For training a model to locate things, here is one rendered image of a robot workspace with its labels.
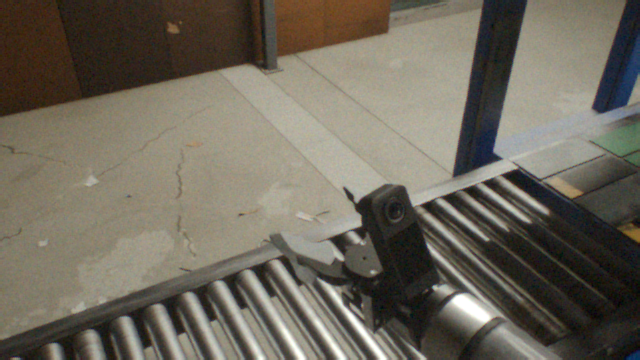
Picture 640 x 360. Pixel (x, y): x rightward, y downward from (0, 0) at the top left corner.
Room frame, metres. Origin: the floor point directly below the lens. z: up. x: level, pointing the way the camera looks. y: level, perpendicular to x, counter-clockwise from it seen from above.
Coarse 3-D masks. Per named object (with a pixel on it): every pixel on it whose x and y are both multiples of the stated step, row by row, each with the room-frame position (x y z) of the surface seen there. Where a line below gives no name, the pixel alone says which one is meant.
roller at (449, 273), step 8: (432, 248) 0.93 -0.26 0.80; (432, 256) 0.90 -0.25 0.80; (440, 256) 0.90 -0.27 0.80; (440, 264) 0.88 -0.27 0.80; (448, 264) 0.88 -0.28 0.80; (440, 272) 0.86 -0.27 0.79; (448, 272) 0.86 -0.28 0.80; (456, 272) 0.85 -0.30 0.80; (448, 280) 0.84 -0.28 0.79; (456, 280) 0.83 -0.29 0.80; (464, 280) 0.83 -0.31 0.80; (464, 288) 0.81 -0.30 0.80; (472, 288) 0.81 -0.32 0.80; (480, 296) 0.79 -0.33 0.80; (488, 296) 0.79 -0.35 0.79; (488, 304) 0.76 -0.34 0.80; (496, 304) 0.77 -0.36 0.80; (504, 312) 0.75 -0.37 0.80; (512, 320) 0.73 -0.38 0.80; (520, 328) 0.71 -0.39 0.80
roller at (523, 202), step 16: (496, 192) 1.17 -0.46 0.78; (512, 192) 1.14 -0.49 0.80; (528, 208) 1.08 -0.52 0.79; (544, 208) 1.07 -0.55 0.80; (544, 224) 1.03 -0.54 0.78; (560, 224) 1.01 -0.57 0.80; (560, 240) 0.98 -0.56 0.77; (576, 240) 0.96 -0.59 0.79; (592, 240) 0.96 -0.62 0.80; (592, 256) 0.92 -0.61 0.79; (608, 256) 0.90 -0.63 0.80; (608, 272) 0.88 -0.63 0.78; (624, 272) 0.86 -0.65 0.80
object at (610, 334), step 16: (624, 304) 0.77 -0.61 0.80; (608, 320) 0.73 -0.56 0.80; (624, 320) 0.73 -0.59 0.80; (576, 336) 0.69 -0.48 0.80; (592, 336) 0.69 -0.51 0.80; (608, 336) 0.69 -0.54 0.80; (624, 336) 0.69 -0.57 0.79; (560, 352) 0.65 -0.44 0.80; (576, 352) 0.65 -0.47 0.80; (592, 352) 0.65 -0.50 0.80; (608, 352) 0.67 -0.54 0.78; (624, 352) 0.71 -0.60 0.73
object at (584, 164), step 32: (576, 128) 1.46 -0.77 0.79; (608, 128) 1.45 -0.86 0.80; (512, 160) 1.28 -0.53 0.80; (544, 160) 1.28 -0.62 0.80; (576, 160) 1.28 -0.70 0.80; (608, 160) 1.28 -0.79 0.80; (544, 192) 1.16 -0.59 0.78; (576, 192) 1.13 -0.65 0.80; (608, 192) 1.13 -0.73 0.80; (576, 224) 1.07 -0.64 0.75; (608, 224) 1.01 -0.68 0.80
